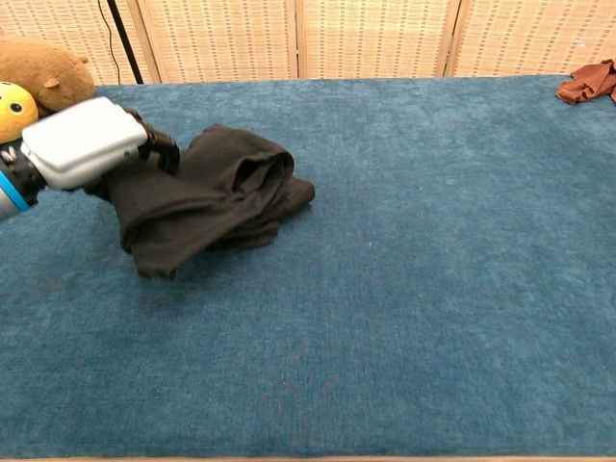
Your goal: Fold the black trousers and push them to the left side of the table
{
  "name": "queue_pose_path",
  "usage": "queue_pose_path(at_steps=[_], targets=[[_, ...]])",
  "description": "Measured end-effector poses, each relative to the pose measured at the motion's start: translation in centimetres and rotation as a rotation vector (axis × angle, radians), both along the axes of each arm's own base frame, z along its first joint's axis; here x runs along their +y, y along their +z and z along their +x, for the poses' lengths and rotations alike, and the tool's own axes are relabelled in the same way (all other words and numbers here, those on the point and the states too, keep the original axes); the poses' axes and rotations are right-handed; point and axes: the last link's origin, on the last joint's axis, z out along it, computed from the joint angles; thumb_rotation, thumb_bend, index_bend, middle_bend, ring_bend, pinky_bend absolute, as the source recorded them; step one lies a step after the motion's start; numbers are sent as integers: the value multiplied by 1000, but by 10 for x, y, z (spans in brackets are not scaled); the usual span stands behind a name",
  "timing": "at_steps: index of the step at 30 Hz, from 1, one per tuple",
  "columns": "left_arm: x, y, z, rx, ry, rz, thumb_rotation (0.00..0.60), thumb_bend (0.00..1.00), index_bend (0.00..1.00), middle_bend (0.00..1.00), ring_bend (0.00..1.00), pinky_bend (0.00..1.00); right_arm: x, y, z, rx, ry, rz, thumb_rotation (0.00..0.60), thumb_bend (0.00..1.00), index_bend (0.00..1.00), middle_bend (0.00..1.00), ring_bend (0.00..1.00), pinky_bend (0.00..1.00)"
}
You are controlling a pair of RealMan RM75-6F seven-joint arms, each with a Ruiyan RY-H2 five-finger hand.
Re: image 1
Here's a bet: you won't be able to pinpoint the black tripod stand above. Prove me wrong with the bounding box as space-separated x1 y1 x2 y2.
106 0 144 86

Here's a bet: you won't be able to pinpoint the crumpled brown cloth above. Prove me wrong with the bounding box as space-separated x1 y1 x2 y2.
555 58 616 106

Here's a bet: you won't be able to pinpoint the bamboo folding screen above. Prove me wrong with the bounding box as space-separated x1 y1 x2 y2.
0 0 616 88

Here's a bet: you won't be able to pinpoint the blue tablecloth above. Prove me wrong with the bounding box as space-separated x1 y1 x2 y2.
0 74 616 458

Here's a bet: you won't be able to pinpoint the brown capybara plush toy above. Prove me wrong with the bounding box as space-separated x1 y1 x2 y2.
0 38 96 116

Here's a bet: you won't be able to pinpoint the black trousers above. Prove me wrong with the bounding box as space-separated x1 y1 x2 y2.
84 123 317 280

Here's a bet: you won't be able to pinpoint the thin black cable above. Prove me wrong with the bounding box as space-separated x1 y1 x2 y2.
97 0 121 86

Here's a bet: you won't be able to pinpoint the yellow plush toy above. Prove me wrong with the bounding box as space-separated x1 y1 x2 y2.
0 80 39 144

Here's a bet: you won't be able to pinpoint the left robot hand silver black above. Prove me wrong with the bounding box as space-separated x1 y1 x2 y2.
19 95 182 193

